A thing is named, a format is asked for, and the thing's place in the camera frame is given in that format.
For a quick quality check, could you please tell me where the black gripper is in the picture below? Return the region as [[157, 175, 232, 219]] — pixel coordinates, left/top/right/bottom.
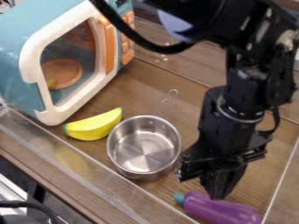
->
[[177, 86, 271, 200]]

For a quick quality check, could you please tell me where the purple toy eggplant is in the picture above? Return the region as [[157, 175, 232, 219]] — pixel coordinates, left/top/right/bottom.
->
[[173, 192, 261, 224]]

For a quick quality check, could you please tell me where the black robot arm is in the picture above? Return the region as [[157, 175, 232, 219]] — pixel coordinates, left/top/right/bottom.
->
[[141, 0, 299, 200]]

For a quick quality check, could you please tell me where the silver metal pot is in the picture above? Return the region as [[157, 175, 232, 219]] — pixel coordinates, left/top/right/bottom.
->
[[106, 89, 181, 182]]

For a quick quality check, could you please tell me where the yellow toy banana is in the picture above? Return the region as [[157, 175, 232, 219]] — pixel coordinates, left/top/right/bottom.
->
[[61, 108, 122, 141]]

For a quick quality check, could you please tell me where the orange microwave turntable plate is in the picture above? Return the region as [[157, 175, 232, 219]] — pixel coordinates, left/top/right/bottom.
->
[[41, 59, 82, 90]]

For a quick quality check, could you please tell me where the blue toy microwave oven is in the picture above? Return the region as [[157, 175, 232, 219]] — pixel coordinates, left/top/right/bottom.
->
[[0, 0, 134, 126]]

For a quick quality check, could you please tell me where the black cable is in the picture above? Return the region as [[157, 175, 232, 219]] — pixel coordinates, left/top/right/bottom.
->
[[88, 0, 196, 55]]

